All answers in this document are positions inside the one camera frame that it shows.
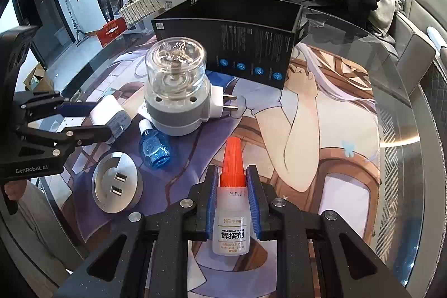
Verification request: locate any orange cap glue bottle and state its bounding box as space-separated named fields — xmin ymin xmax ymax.
xmin=212 ymin=137 xmax=251 ymax=256

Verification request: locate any grey sofa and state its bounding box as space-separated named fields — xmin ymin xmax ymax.
xmin=390 ymin=0 xmax=446 ymax=94

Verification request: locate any small blue liquid bottle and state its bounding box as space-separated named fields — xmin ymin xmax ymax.
xmin=139 ymin=119 xmax=171 ymax=169

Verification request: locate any red paper gift bag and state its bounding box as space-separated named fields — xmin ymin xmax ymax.
xmin=96 ymin=17 xmax=127 ymax=48

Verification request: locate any woven laundry basket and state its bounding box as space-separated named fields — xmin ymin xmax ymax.
xmin=119 ymin=0 xmax=164 ymax=27

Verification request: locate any anime print table mat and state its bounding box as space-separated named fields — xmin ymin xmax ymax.
xmin=68 ymin=44 xmax=380 ymax=242

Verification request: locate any small white plug charger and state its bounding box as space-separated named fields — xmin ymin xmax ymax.
xmin=89 ymin=94 xmax=131 ymax=144

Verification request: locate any round silver USB socket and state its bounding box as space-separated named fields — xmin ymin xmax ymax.
xmin=92 ymin=152 xmax=143 ymax=214

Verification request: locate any person's left hand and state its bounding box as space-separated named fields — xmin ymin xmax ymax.
xmin=4 ymin=180 xmax=28 ymax=201

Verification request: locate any black cardboard box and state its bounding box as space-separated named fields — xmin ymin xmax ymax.
xmin=151 ymin=0 xmax=305 ymax=89

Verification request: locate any grey plug-in glass lamp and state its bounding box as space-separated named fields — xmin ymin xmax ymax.
xmin=144 ymin=37 xmax=238 ymax=137

